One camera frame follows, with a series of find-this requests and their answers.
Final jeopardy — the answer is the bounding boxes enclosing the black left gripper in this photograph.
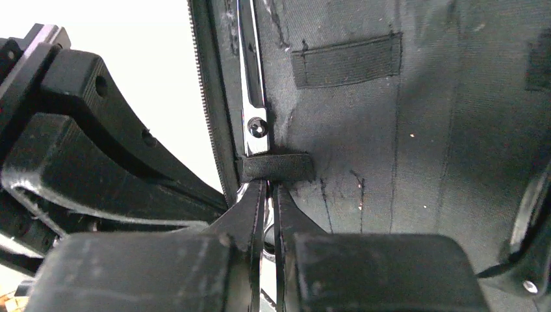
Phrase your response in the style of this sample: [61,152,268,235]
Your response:
[1,23,228,276]

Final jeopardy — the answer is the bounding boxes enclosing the black tool pouch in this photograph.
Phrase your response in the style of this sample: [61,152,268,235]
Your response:
[187,0,551,312]

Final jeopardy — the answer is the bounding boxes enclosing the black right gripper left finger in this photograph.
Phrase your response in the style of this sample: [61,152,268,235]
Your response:
[26,181,266,311]

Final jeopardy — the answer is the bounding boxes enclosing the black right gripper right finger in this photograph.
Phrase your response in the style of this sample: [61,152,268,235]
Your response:
[273,185,489,311]

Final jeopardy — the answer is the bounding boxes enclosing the silver thinning scissors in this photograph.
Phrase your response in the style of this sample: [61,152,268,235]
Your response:
[234,0,276,263]

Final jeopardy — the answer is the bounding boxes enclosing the black hair clip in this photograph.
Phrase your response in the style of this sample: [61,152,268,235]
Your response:
[477,164,550,298]

